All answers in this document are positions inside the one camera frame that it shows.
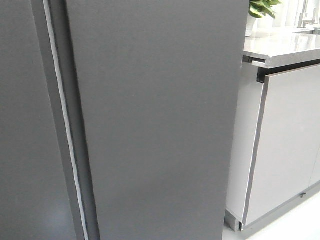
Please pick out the dark grey fridge door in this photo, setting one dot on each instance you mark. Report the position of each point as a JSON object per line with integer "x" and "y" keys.
{"x": 158, "y": 83}
{"x": 39, "y": 195}

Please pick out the grey kitchen counter cabinet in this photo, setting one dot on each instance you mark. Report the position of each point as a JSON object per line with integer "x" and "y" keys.
{"x": 275, "y": 156}

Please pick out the green potted plant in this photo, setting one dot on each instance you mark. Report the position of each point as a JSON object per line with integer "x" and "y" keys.
{"x": 259, "y": 9}

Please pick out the silver kitchen faucet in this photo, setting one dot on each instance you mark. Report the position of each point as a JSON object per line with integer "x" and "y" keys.
{"x": 308, "y": 15}

